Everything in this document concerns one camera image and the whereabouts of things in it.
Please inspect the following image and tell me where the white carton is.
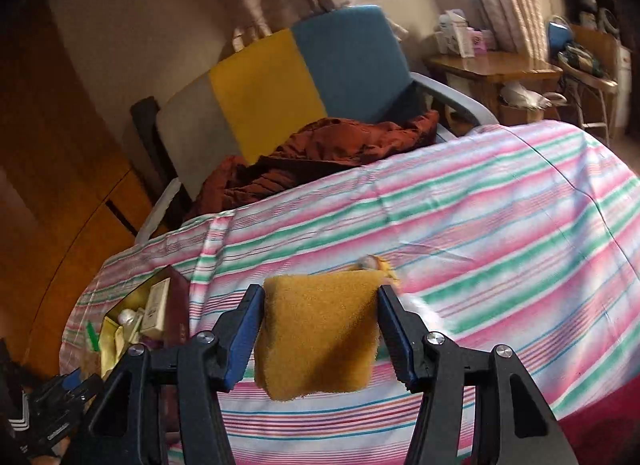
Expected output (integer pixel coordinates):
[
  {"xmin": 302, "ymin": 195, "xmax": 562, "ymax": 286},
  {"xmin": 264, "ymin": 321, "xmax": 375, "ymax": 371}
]
[{"xmin": 435, "ymin": 10, "xmax": 476, "ymax": 56}]

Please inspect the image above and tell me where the beige white carton box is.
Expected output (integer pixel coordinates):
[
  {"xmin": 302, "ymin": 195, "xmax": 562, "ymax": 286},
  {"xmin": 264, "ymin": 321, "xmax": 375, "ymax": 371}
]
[{"xmin": 140, "ymin": 277, "xmax": 173, "ymax": 341}]

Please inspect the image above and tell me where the yellow sponge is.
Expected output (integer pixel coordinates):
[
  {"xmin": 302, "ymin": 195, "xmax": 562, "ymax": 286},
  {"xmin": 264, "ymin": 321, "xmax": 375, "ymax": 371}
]
[{"xmin": 254, "ymin": 272, "xmax": 381, "ymax": 402}]

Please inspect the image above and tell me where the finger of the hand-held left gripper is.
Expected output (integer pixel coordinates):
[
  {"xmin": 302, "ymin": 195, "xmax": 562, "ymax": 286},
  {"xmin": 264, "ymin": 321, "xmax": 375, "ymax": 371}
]
[{"xmin": 27, "ymin": 372, "xmax": 103, "ymax": 453}]

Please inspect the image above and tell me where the yellow green packet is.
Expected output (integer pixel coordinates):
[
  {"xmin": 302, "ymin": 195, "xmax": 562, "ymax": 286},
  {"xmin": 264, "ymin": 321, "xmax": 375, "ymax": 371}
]
[{"xmin": 100, "ymin": 317, "xmax": 143, "ymax": 381}]

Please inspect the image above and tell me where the red brown jacket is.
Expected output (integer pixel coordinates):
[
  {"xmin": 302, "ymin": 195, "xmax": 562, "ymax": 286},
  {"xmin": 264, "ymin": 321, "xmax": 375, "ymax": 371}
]
[{"xmin": 182, "ymin": 110, "xmax": 441, "ymax": 223}]

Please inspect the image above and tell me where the blue bag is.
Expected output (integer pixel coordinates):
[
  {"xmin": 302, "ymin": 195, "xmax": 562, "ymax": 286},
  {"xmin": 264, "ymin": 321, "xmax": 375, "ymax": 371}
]
[{"xmin": 547, "ymin": 15, "xmax": 573, "ymax": 53}]

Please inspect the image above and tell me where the grey yellow blue armchair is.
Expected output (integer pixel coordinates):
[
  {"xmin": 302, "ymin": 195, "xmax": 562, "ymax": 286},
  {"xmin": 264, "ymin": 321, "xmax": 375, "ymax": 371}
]
[{"xmin": 130, "ymin": 5, "xmax": 501, "ymax": 241}]

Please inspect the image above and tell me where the striped bedsheet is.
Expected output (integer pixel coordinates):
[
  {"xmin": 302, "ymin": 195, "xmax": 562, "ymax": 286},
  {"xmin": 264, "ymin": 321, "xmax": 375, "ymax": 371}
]
[{"xmin": 60, "ymin": 120, "xmax": 640, "ymax": 465}]

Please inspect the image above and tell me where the wooden desk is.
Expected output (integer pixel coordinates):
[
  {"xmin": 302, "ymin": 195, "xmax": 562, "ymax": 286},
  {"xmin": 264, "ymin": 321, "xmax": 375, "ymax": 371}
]
[{"xmin": 425, "ymin": 52, "xmax": 563, "ymax": 110}]

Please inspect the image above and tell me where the pink box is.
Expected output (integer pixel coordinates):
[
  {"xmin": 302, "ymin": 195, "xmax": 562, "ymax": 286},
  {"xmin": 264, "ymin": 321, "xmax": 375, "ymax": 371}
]
[{"xmin": 467, "ymin": 27, "xmax": 496, "ymax": 53}]

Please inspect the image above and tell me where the dark clothes pile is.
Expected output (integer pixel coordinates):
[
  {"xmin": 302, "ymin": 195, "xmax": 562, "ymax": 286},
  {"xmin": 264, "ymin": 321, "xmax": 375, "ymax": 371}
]
[{"xmin": 557, "ymin": 42, "xmax": 606, "ymax": 78}]

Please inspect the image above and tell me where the wooden wardrobe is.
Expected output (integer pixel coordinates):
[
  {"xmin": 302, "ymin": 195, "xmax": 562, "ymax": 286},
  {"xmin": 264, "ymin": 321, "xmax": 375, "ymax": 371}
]
[{"xmin": 0, "ymin": 0, "xmax": 166, "ymax": 381}]

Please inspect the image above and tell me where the red blanket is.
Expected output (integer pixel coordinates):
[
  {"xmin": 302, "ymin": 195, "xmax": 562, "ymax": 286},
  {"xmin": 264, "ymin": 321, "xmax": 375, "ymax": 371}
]
[{"xmin": 555, "ymin": 380, "xmax": 640, "ymax": 465}]

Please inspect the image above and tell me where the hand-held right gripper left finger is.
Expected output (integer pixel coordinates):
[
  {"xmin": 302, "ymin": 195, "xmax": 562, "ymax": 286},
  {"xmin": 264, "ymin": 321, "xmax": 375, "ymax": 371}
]
[{"xmin": 65, "ymin": 285, "xmax": 264, "ymax": 465}]

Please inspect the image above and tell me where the wooden chair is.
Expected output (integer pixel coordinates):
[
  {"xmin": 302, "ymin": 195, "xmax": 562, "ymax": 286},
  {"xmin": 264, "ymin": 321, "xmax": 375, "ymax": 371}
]
[{"xmin": 557, "ymin": 25, "xmax": 623, "ymax": 140}]

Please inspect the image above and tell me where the gold and maroon box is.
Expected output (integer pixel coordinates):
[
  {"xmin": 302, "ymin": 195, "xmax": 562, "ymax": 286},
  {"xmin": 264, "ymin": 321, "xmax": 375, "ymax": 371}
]
[{"xmin": 85, "ymin": 265, "xmax": 193, "ymax": 396}]

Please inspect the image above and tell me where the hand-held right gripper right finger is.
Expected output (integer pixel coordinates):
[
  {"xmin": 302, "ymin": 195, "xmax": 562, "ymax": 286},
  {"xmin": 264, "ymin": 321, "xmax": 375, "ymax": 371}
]
[{"xmin": 377, "ymin": 285, "xmax": 576, "ymax": 465}]

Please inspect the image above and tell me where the white bag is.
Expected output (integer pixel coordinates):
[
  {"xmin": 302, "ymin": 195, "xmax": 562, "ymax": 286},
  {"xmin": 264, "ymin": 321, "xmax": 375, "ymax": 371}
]
[{"xmin": 500, "ymin": 82, "xmax": 553, "ymax": 110}]

